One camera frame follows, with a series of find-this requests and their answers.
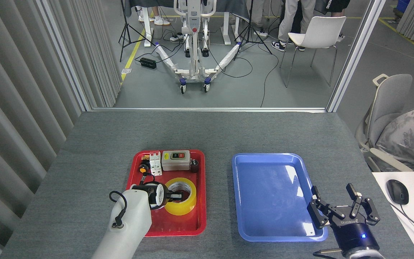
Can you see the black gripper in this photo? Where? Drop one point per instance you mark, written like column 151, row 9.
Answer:
column 171, row 196
column 354, row 233

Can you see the yellow tape roll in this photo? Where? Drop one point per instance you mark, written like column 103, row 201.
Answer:
column 187, row 207

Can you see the red plastic tray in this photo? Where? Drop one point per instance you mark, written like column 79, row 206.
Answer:
column 178, row 225

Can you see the white circuit breaker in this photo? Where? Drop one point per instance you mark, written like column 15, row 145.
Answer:
column 156, row 167

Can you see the dark cylindrical knob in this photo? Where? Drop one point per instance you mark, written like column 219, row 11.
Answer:
column 194, row 166

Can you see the black yellow push button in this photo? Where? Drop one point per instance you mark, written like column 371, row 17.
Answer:
column 143, row 168

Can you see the small yellow labelled part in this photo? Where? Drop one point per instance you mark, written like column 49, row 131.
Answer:
column 145, row 157

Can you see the black computer mouse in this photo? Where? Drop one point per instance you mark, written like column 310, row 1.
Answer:
column 397, row 192

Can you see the white desk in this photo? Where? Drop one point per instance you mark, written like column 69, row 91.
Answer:
column 412, row 237

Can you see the blue plastic tray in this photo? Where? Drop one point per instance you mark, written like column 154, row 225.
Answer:
column 271, row 201

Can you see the seated person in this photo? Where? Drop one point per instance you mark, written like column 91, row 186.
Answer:
column 408, row 136

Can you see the grey office chair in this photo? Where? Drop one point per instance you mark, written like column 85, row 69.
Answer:
column 386, row 104

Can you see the white wheeled stand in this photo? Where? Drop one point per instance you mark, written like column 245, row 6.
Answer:
column 194, row 68

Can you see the black power adapter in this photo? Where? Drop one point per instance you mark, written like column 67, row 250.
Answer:
column 148, row 63

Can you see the white power strip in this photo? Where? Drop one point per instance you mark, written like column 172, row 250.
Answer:
column 176, row 37

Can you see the black tripod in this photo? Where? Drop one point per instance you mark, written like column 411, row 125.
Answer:
column 251, row 32
column 125, row 30

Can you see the person in white shoes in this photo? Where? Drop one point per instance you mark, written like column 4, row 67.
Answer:
column 161, row 21

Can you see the white plastic chair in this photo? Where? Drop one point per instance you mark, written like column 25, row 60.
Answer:
column 318, row 34

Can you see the person in beige trousers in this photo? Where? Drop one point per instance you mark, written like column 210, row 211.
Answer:
column 289, row 21

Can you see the dark cloth covered table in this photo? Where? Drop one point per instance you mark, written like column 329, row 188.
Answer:
column 228, row 7

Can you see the person in black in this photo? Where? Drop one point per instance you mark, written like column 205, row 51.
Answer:
column 336, row 5

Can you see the person in grey trousers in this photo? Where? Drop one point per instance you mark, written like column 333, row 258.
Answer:
column 261, row 10

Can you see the blue bin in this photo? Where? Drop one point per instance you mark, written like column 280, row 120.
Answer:
column 403, row 6

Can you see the grey push-button switch box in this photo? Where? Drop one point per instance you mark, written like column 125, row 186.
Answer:
column 175, row 163

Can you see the silver frame rail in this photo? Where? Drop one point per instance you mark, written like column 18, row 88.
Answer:
column 207, row 109

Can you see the silver frame post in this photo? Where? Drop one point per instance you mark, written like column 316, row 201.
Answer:
column 358, row 54
column 65, row 57

